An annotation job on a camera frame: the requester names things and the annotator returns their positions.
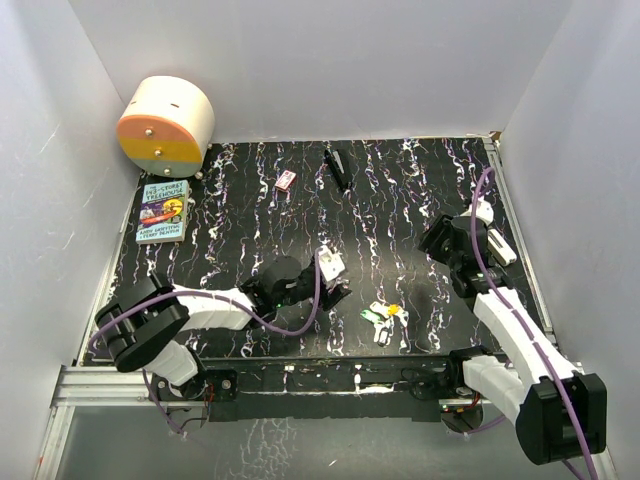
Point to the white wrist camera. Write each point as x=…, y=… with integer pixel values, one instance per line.
x=483, y=211
x=330, y=263

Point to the white key tag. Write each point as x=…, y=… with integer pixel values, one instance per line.
x=383, y=333

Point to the round pastel drawer box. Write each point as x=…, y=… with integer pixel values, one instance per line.
x=167, y=127

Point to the blue treehouse paperback book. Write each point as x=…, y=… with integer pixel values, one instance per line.
x=163, y=213

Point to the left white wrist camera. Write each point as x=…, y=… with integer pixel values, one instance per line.
x=330, y=263

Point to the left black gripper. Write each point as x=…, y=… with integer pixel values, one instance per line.
x=328, y=298

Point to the small red white box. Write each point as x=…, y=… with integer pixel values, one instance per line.
x=285, y=180

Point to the aluminium frame rail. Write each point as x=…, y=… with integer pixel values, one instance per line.
x=94, y=386

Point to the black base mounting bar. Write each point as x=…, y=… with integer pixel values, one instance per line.
x=412, y=387

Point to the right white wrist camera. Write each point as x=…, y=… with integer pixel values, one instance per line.
x=483, y=211

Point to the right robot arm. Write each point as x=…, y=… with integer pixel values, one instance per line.
x=558, y=413

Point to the black stapler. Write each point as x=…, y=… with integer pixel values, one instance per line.
x=339, y=166

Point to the green key tag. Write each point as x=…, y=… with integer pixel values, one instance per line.
x=369, y=316

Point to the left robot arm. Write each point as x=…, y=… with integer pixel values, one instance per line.
x=139, y=328

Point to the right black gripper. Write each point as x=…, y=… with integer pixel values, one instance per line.
x=430, y=243

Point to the white grey eraser block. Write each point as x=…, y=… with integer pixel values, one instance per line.
x=500, y=249

